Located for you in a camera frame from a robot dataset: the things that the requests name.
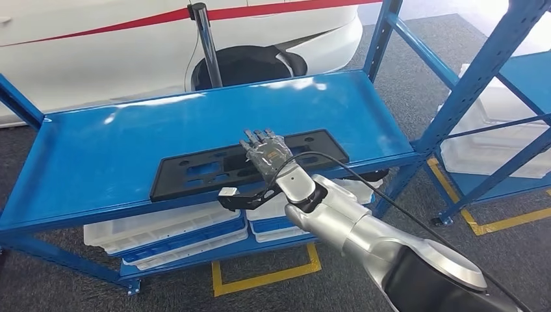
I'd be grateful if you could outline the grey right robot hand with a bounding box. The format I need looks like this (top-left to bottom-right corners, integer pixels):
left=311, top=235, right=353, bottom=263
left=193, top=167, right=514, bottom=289
left=239, top=127, right=298, bottom=184

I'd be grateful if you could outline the black plastic plate holder part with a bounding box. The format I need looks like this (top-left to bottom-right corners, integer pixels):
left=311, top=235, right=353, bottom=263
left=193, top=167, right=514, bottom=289
left=149, top=128, right=350, bottom=203

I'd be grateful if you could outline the blue metal shelf rack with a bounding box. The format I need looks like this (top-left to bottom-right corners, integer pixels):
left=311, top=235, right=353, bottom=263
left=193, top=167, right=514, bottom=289
left=430, top=51, right=551, bottom=227
left=0, top=0, right=551, bottom=298

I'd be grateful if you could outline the black car tyre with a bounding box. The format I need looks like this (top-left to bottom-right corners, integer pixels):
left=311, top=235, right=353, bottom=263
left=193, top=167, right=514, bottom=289
left=190, top=45, right=309, bottom=91

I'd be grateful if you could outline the metal stanchion pole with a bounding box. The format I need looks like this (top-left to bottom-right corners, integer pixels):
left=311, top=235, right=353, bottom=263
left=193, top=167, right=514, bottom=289
left=187, top=2, right=224, bottom=89

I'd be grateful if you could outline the red barrier belt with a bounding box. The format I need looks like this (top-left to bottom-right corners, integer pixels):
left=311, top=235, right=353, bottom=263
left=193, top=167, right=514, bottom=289
left=0, top=0, right=384, bottom=48

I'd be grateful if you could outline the white car body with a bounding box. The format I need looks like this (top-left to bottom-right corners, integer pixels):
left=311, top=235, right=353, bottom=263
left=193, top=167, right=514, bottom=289
left=0, top=0, right=384, bottom=129

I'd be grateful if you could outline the yellow floor tape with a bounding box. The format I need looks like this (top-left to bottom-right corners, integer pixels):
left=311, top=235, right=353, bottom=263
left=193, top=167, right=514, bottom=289
left=426, top=157, right=551, bottom=237

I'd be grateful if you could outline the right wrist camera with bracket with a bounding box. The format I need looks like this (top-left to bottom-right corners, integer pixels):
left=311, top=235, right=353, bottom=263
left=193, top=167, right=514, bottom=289
left=217, top=186, right=285, bottom=212

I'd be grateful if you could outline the black bracket part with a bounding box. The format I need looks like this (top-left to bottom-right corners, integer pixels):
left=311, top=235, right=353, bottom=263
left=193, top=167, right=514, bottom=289
left=348, top=168, right=391, bottom=184

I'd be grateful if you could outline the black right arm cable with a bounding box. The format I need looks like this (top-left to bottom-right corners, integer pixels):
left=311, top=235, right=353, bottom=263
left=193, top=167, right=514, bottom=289
left=263, top=150, right=535, bottom=312

